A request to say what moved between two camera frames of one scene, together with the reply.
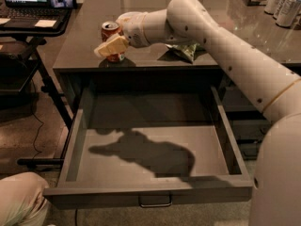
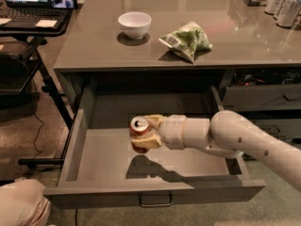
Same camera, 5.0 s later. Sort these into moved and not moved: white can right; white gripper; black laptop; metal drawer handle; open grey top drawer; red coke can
Moved: red coke can; white gripper
Not moved: white can right; open grey top drawer; black laptop; metal drawer handle
